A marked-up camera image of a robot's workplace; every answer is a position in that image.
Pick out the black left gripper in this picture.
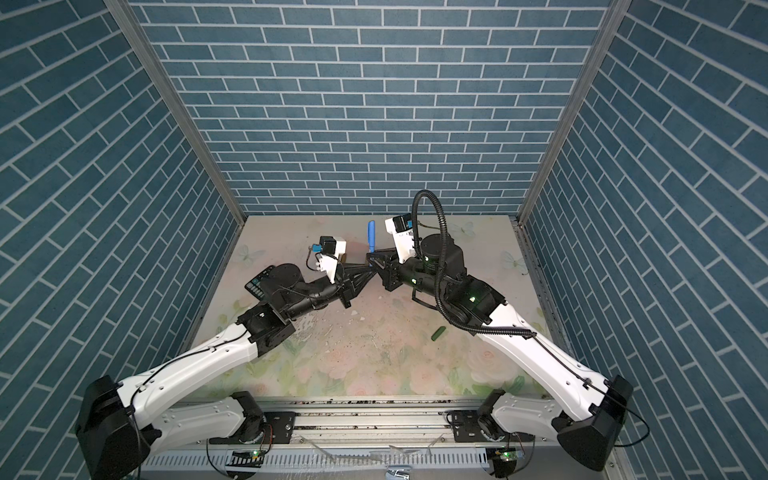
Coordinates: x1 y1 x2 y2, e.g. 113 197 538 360
282 263 376 323

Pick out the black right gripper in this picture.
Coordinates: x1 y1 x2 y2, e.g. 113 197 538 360
368 244 450 302

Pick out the green pen cap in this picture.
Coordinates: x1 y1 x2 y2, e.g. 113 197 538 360
430 326 446 342

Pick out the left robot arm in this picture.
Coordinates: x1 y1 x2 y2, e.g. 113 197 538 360
75 263 375 479

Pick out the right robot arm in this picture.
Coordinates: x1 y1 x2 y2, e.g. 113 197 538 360
367 189 635 471

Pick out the black calculator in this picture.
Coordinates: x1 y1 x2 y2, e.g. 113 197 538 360
244 265 275 302

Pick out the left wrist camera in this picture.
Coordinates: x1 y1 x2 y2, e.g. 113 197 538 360
305 236 347 284

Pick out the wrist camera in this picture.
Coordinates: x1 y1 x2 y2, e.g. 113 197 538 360
305 236 347 284
385 213 416 264

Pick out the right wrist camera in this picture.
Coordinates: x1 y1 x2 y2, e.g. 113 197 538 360
385 213 416 264

